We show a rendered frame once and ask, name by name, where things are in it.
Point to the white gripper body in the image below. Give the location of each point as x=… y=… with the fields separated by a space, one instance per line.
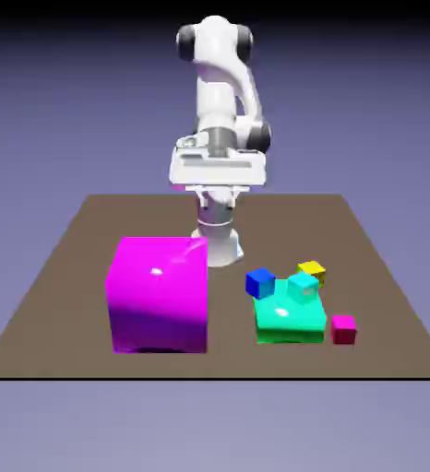
x=215 y=171

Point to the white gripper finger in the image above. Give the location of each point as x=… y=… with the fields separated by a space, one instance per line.
x=232 y=199
x=202 y=198

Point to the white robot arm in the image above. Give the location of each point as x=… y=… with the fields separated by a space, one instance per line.
x=215 y=73

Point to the small blue cube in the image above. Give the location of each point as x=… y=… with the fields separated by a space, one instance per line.
x=260 y=283

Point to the small yellow cube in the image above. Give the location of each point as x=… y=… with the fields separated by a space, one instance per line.
x=312 y=269

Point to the small cyan cube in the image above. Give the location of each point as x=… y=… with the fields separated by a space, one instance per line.
x=303 y=288

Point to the small pink cube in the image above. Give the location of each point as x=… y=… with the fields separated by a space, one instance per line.
x=343 y=329

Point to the large magenta box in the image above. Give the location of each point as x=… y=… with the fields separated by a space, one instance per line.
x=157 y=295

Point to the large green box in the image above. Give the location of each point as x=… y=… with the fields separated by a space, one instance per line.
x=290 y=317

